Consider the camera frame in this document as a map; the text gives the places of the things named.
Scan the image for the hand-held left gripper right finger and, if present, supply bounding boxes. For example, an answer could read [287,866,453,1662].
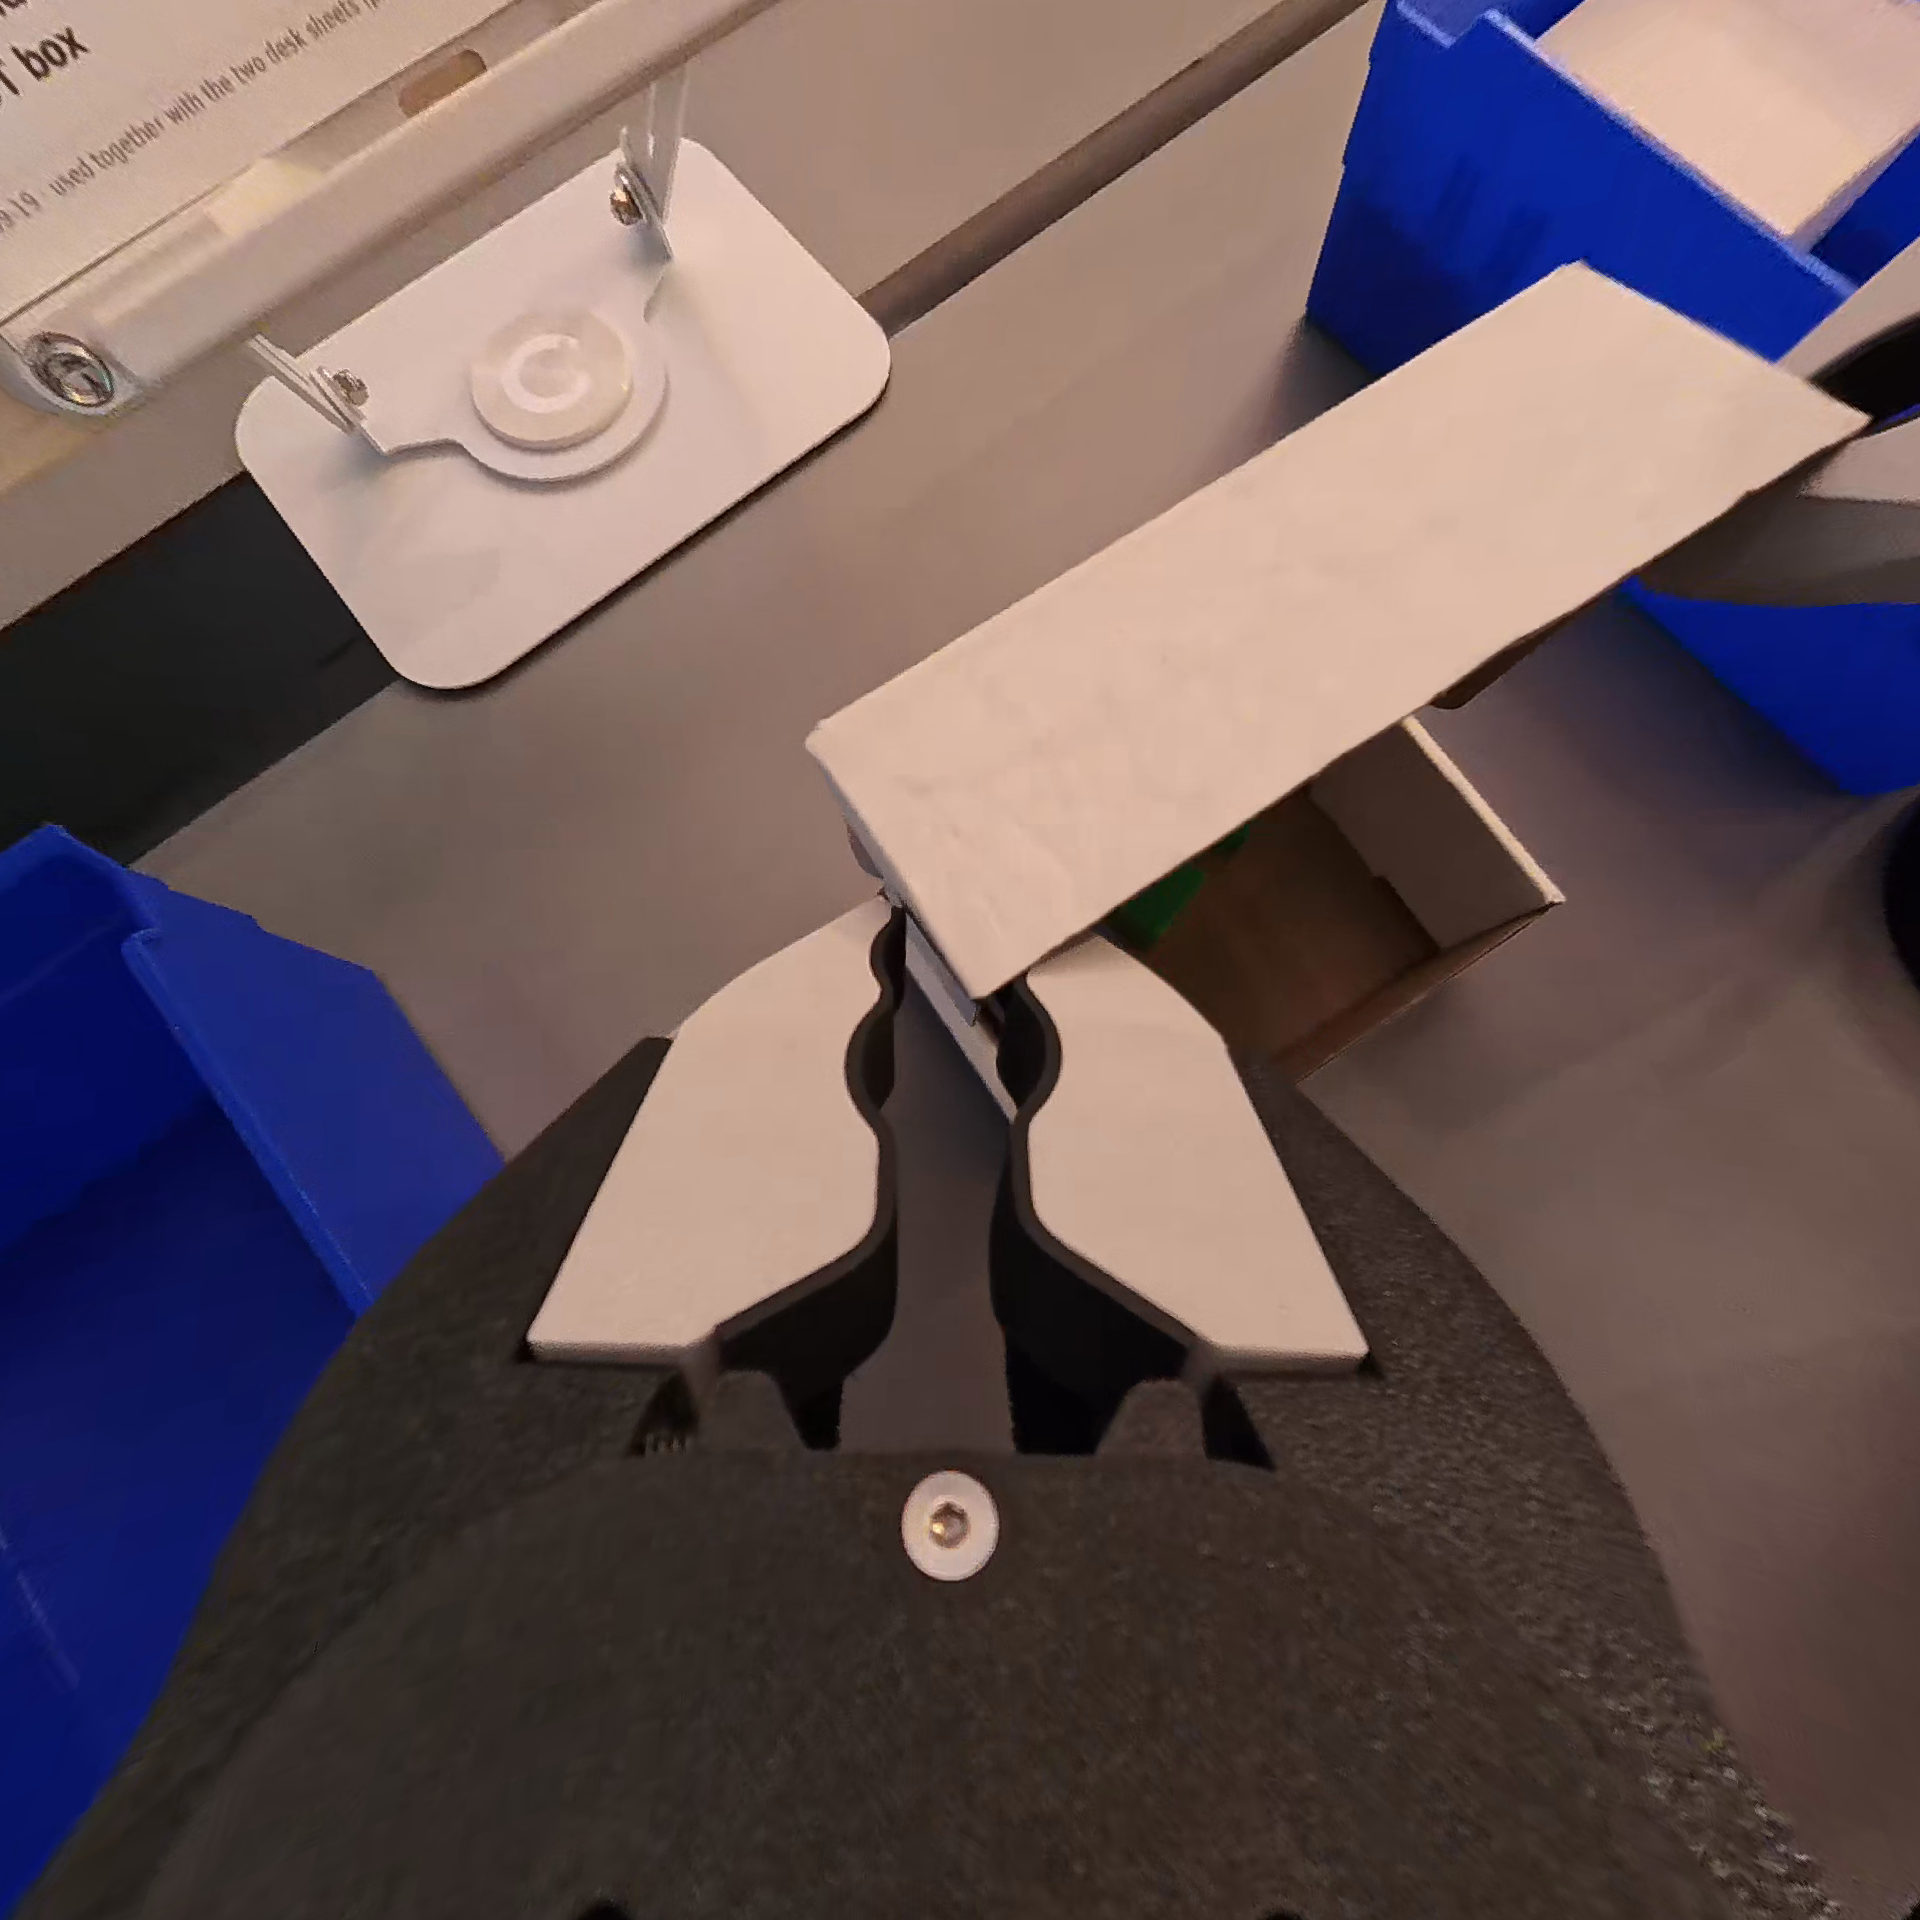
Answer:
[1006,935,1376,1377]

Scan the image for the green cube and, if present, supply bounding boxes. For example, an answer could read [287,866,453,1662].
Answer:
[1112,825,1257,955]

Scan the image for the white sign stand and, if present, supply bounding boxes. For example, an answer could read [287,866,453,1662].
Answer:
[0,0,896,693]

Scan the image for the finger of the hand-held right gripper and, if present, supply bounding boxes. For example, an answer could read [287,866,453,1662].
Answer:
[1634,439,1920,610]
[1786,270,1920,433]

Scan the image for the printed instruction sheet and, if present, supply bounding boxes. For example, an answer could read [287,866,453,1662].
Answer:
[0,0,560,327]

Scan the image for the black mat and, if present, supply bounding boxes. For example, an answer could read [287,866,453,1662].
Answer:
[0,479,401,873]

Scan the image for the white cardboard box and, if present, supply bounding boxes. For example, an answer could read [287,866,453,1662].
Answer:
[1530,0,1907,251]
[807,262,1872,1086]

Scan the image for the blue plastic bin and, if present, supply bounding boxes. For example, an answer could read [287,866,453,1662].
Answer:
[1306,0,1920,797]
[0,823,506,1920]

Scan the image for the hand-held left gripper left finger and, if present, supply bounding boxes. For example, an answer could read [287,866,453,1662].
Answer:
[526,895,912,1367]

